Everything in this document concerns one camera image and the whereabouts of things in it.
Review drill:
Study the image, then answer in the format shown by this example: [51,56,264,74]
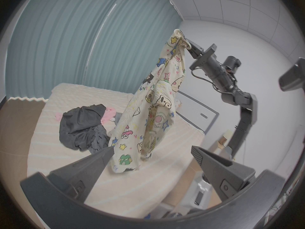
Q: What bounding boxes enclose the pile of clothes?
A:
[59,104,123,152]

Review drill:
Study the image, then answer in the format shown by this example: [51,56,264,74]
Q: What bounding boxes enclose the pink garment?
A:
[55,106,117,124]

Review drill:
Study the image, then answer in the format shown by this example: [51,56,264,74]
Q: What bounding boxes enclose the bed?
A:
[27,83,220,220]

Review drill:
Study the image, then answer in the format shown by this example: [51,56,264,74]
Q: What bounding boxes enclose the white printed pyjama garment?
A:
[108,29,192,174]

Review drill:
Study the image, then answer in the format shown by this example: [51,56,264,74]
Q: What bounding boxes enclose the black cable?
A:
[192,68,224,93]

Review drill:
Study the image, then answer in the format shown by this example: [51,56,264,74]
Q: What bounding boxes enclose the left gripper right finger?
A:
[191,146,257,202]

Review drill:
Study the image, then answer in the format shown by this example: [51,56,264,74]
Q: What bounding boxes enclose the blue-green curtain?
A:
[5,0,184,102]

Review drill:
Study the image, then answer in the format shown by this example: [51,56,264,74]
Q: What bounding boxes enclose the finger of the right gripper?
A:
[188,48,200,60]
[186,39,205,55]

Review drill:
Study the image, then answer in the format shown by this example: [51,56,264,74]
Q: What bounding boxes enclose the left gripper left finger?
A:
[49,147,115,202]

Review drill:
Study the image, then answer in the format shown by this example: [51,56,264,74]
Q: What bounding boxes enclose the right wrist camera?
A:
[224,56,241,72]

